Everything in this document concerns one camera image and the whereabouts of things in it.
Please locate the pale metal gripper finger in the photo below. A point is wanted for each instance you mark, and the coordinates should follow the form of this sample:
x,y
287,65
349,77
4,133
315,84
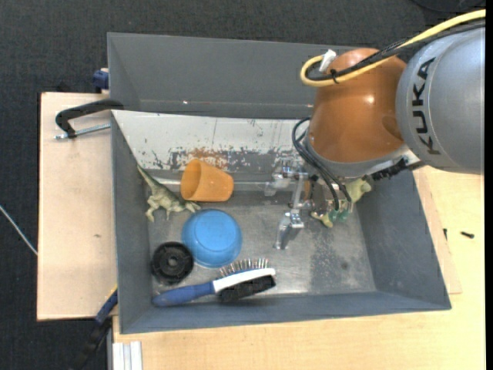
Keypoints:
x,y
283,179
287,229

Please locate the yellow-green toy animal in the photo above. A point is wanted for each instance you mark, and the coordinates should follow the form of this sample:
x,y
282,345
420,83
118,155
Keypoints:
x,y
360,189

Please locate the grey metal bin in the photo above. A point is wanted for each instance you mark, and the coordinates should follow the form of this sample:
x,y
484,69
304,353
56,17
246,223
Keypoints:
x,y
339,268

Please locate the orange plastic cup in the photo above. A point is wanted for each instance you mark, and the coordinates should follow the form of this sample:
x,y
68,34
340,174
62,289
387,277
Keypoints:
x,y
210,183

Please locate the blue plastic bowl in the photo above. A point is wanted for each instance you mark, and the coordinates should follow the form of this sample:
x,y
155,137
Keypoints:
x,y
212,237

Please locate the blue and white hair brush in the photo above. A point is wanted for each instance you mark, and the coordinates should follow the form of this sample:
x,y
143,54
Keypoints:
x,y
231,283

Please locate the black ribbed round disc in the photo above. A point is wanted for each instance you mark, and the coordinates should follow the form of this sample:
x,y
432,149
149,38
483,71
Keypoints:
x,y
172,262

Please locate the pale green toy dinosaur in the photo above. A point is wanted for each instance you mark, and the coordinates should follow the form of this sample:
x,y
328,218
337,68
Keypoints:
x,y
165,200

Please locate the small black screw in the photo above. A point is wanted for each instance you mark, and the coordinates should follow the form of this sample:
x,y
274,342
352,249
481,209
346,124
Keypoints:
x,y
468,235

